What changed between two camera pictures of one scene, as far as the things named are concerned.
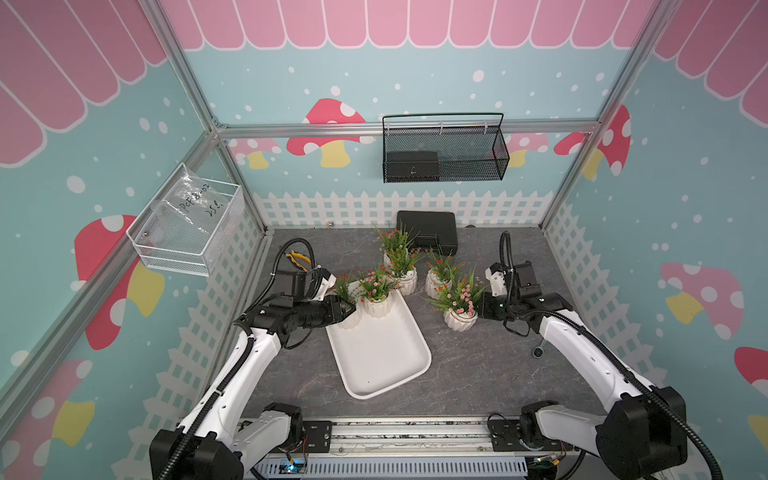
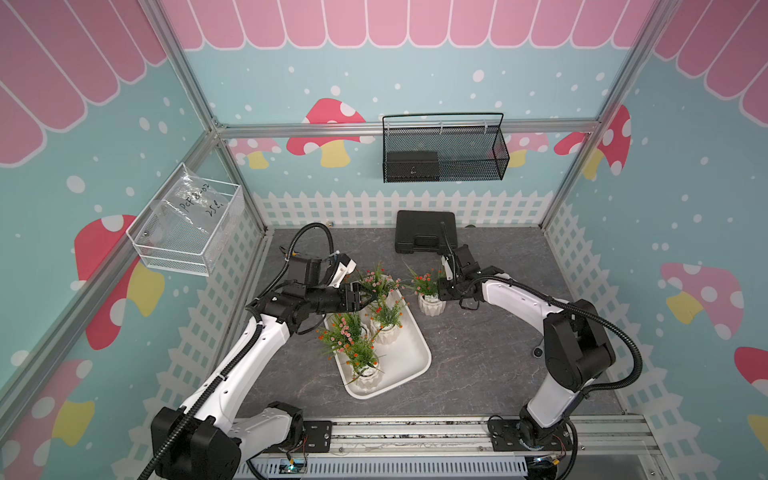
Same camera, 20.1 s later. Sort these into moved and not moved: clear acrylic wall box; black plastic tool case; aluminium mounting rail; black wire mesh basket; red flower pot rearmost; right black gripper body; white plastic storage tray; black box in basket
Moved: right black gripper body; red flower pot rearmost
Not moved: black plastic tool case; clear acrylic wall box; black wire mesh basket; black box in basket; aluminium mounting rail; white plastic storage tray
